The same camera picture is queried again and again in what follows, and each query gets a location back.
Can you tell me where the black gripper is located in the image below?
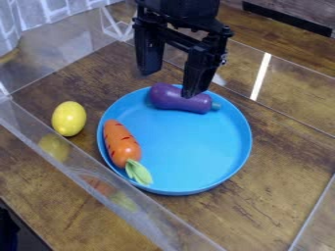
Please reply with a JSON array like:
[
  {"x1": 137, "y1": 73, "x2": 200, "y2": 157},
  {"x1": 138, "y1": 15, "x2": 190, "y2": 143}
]
[{"x1": 133, "y1": 0, "x2": 233, "y2": 99}]

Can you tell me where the purple toy eggplant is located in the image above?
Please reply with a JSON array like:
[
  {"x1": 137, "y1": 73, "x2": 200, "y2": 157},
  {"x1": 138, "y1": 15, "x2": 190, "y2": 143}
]
[{"x1": 148, "y1": 82, "x2": 221, "y2": 114}]

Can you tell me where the blue round tray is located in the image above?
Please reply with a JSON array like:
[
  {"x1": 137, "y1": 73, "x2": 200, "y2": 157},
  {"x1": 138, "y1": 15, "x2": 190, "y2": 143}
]
[{"x1": 100, "y1": 87, "x2": 252, "y2": 196}]

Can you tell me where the black bar on background table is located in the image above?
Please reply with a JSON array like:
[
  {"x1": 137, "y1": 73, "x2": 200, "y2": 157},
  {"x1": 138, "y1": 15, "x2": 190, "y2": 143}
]
[{"x1": 241, "y1": 1, "x2": 332, "y2": 37}]

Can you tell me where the yellow toy lemon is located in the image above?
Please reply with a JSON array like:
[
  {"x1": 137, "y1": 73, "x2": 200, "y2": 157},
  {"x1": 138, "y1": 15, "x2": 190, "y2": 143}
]
[{"x1": 50, "y1": 101, "x2": 86, "y2": 136}]

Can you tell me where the orange toy carrot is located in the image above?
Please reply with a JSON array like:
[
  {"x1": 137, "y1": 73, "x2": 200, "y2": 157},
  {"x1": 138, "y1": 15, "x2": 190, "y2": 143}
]
[{"x1": 102, "y1": 120, "x2": 153, "y2": 185}]

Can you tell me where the clear acrylic corner bracket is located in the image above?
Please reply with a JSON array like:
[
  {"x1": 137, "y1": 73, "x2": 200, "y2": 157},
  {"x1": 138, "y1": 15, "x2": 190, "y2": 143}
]
[{"x1": 100, "y1": 7, "x2": 133, "y2": 42}]

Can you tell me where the clear acrylic back wall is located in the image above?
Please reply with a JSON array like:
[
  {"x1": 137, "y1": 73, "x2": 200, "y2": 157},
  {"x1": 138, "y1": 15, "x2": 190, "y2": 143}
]
[{"x1": 100, "y1": 3, "x2": 335, "y2": 138}]

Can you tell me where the clear acrylic wall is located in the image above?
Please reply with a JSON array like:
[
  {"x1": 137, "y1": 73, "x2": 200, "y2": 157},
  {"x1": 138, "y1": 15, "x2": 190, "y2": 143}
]
[
  {"x1": 100, "y1": 3, "x2": 335, "y2": 138},
  {"x1": 0, "y1": 95, "x2": 226, "y2": 251}
]

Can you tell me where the clear acrylic front wall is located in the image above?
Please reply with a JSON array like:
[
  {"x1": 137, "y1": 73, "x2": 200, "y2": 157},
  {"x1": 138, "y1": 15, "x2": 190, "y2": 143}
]
[{"x1": 0, "y1": 95, "x2": 226, "y2": 251}]

